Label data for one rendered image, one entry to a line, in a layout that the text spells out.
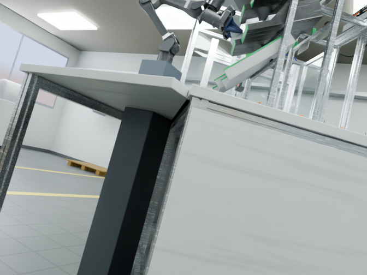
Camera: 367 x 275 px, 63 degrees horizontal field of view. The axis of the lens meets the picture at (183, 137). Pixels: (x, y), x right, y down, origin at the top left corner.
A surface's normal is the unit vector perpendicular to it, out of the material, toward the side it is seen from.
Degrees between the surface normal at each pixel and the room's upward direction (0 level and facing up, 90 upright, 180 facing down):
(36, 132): 90
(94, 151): 90
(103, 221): 90
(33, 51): 90
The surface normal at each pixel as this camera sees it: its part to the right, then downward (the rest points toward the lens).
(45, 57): 0.84, 0.18
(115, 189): -0.47, -0.21
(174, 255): 0.13, -0.06
